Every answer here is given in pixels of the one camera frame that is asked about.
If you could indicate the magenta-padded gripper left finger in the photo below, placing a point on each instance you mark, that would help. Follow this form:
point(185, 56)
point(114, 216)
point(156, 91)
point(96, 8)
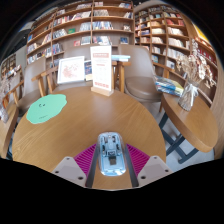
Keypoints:
point(85, 161)

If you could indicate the distant small wooden bookshelf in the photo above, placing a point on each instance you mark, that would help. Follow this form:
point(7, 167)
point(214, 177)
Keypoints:
point(10, 65)

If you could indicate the transparent computer mouse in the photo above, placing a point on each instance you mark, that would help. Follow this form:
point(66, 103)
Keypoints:
point(111, 156)

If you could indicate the white framed floral picture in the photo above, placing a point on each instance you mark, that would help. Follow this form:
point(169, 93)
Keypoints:
point(70, 70)

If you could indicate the wide wooden bookshelf unit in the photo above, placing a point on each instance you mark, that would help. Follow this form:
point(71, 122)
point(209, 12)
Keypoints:
point(80, 25)

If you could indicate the glass vase with dried flowers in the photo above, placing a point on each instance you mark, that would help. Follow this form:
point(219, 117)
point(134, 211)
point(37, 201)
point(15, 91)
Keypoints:
point(188, 98)
point(3, 100)

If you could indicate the angled wooden bookshelf unit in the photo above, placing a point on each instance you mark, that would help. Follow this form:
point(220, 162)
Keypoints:
point(171, 35)

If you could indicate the stack of blue magazines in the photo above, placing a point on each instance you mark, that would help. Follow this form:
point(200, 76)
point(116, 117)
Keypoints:
point(168, 86)

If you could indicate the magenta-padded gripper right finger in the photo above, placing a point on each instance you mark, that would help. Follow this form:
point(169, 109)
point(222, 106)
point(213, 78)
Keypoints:
point(138, 161)

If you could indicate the dark hardcover book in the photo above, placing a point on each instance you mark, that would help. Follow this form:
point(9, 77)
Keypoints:
point(88, 70)

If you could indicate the white red sign, wooden base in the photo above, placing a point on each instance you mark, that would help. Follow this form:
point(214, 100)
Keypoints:
point(101, 68)

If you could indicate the round wooden side table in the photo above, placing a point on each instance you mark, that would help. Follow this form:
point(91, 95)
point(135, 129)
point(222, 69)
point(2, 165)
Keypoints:
point(6, 130)
point(191, 123)

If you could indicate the stack of light blue books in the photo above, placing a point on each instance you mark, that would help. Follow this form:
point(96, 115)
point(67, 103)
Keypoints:
point(120, 58)

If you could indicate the green blob-shaped mouse pad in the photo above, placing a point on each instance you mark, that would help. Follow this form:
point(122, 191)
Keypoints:
point(46, 108)

